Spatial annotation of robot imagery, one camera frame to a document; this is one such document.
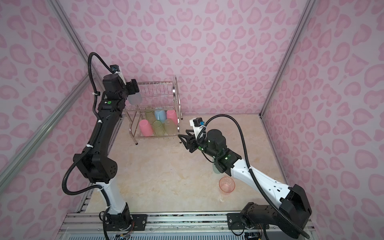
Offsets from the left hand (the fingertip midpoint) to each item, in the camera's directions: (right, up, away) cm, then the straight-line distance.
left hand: (126, 77), depth 78 cm
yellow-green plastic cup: (+20, -27, +20) cm, 39 cm away
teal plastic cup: (+44, -42, -21) cm, 64 cm away
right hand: (+30, -29, -10) cm, 43 cm away
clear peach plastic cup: (+54, -59, +7) cm, 80 cm away
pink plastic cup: (+19, -17, +24) cm, 35 cm away
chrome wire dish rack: (+7, -2, +36) cm, 37 cm away
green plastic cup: (+3, -18, +29) cm, 34 cm away
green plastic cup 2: (+11, -27, +20) cm, 35 cm away
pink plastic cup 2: (+3, -27, +20) cm, 34 cm away
